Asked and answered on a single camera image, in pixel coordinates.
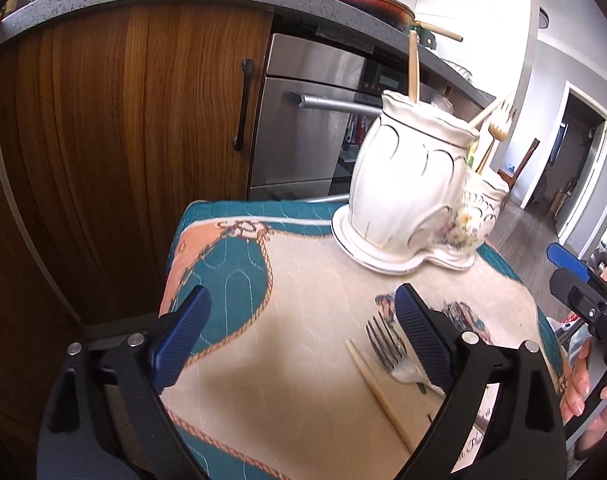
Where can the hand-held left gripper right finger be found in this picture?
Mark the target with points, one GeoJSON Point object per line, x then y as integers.
{"type": "Point", "coordinates": [423, 340]}

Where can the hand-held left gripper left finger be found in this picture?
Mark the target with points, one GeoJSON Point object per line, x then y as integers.
{"type": "Point", "coordinates": [181, 345]}

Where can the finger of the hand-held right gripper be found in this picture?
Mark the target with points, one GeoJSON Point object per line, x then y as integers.
{"type": "Point", "coordinates": [566, 257]}
{"type": "Point", "coordinates": [576, 290]}

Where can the grey metal fork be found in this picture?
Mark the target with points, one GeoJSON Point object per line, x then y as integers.
{"type": "Point", "coordinates": [386, 345]}

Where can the gold fork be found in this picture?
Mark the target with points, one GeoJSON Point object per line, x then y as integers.
{"type": "Point", "coordinates": [497, 132]}

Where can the white ceramic utensil holder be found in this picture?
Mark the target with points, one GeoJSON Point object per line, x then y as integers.
{"type": "Point", "coordinates": [403, 190]}

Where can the person's right hand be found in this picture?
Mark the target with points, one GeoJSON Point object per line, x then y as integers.
{"type": "Point", "coordinates": [577, 385]}

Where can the wooden chair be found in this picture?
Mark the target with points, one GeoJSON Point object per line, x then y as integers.
{"type": "Point", "coordinates": [526, 160]}

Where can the printed tablecloth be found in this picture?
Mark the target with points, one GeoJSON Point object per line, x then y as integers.
{"type": "Point", "coordinates": [293, 310]}

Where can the yellow utensil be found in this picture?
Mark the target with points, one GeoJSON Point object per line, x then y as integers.
{"type": "Point", "coordinates": [472, 151]}

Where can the stainless steel oven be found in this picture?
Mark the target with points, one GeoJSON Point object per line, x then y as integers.
{"type": "Point", "coordinates": [293, 150]}

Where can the round ceiling lamp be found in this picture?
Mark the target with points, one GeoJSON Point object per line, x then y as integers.
{"type": "Point", "coordinates": [543, 18]}

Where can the red lidded pan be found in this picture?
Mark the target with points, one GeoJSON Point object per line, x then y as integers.
{"type": "Point", "coordinates": [373, 5]}

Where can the white door frame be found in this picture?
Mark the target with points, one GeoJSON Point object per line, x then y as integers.
{"type": "Point", "coordinates": [568, 95]}

